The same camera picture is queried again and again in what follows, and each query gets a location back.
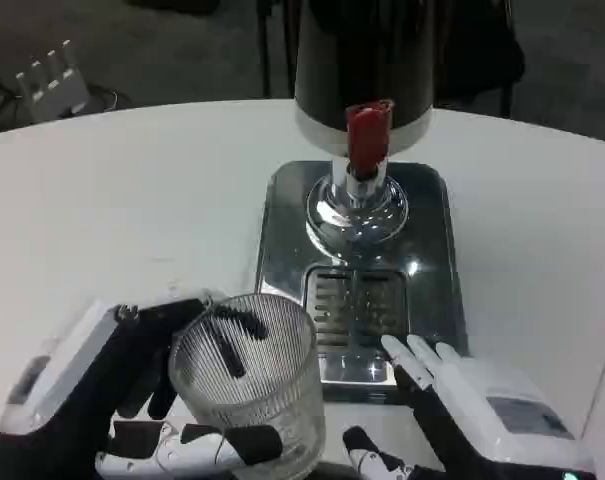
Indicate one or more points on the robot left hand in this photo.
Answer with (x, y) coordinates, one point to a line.
(82, 380)

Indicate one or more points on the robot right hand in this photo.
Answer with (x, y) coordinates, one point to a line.
(482, 425)

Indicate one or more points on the clear ribbed glass cup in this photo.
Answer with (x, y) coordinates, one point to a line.
(277, 395)

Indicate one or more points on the slotted steel drip grid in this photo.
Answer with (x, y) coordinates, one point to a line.
(332, 305)

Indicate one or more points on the steel drip tray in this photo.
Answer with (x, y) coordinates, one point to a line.
(434, 235)

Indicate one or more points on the white router with antennas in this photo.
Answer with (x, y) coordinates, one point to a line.
(52, 92)

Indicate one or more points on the black chair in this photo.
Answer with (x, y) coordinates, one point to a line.
(477, 60)

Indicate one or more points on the black drink dispenser chrome base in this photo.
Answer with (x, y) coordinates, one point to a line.
(327, 60)

